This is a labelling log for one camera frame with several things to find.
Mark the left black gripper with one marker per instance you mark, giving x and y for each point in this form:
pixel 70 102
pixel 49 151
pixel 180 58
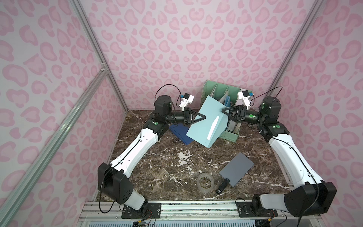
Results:
pixel 186 116

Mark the small black stapler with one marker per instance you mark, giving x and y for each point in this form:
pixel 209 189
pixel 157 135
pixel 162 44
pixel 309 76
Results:
pixel 223 186

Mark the white letter paper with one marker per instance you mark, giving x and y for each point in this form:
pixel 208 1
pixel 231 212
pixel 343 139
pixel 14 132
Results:
pixel 213 127

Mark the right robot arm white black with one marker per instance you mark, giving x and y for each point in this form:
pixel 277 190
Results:
pixel 311 194

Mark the clear tape roll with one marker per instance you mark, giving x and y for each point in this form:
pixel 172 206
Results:
pixel 205 183

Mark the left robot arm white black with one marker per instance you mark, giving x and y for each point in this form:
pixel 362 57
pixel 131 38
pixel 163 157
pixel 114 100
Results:
pixel 113 178

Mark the grey envelope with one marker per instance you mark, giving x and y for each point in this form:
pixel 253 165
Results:
pixel 236 169

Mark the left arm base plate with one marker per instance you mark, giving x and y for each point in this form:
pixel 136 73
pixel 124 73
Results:
pixel 148 209

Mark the dark blue envelope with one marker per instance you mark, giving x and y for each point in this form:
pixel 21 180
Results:
pixel 180 131

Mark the aluminium rail front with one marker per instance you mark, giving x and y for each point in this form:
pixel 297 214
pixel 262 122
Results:
pixel 189 214

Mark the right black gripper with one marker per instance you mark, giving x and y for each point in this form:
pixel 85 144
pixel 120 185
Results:
pixel 240 113

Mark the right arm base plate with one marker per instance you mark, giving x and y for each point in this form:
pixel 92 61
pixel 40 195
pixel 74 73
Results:
pixel 251 210

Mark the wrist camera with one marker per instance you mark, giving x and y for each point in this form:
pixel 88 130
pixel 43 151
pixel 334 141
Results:
pixel 244 98
pixel 185 100

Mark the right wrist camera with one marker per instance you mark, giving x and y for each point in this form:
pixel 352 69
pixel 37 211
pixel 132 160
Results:
pixel 244 98

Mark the light blue envelope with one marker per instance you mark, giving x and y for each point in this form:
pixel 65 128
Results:
pixel 211 108

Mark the green file organizer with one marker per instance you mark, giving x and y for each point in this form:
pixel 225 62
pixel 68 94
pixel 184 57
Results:
pixel 227 95

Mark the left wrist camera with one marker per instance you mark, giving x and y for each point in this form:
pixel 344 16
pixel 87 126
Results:
pixel 185 100

